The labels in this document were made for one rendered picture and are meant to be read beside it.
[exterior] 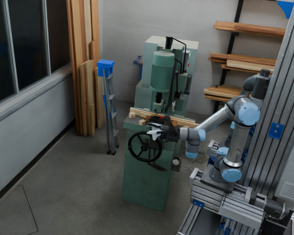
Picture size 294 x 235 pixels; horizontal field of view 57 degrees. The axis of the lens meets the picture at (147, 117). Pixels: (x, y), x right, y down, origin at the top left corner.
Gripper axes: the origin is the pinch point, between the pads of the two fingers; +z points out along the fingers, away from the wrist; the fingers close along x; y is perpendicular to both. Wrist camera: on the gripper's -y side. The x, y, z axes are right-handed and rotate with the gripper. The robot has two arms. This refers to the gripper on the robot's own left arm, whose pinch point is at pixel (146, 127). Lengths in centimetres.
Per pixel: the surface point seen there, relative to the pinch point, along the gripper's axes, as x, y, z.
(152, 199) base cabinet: 74, 103, -15
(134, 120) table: 75, 24, 9
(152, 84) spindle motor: 72, -11, -3
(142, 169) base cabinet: 72, 70, -2
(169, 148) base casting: 63, 42, -24
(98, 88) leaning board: 216, 32, 65
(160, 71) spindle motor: 66, -23, -9
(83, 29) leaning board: 216, -44, 87
